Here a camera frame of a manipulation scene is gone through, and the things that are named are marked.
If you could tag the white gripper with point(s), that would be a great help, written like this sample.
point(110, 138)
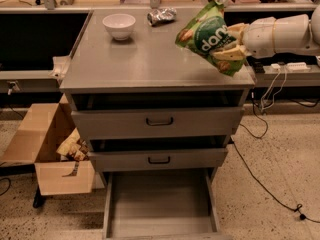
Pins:
point(260, 37)

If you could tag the green rice chip bag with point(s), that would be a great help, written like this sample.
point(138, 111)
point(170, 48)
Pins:
point(207, 32)

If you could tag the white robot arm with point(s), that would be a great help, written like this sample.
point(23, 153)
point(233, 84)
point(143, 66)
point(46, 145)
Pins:
point(298, 34)

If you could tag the top grey drawer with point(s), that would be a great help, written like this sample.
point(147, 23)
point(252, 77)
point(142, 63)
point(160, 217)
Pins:
point(157, 123)

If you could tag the grey drawer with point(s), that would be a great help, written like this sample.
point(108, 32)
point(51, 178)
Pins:
point(157, 159)
point(157, 123)
point(161, 205)

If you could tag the grey drawer cabinet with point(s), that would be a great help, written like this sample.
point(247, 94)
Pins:
point(148, 71)

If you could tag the middle grey drawer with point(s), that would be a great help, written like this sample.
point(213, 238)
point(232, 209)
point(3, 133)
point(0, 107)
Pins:
point(157, 159)

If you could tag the bottom grey drawer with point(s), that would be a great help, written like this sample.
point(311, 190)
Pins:
point(161, 205)

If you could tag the white power strip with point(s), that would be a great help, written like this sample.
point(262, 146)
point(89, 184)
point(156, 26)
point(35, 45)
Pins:
point(291, 67)

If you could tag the crushed silver can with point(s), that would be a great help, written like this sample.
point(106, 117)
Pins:
point(161, 16)

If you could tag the white ceramic bowl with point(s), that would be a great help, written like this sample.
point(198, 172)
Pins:
point(119, 26)

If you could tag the snack bags in box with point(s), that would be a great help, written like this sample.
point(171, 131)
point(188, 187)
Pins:
point(73, 148)

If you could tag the open cardboard box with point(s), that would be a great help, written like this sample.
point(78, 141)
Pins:
point(44, 128)

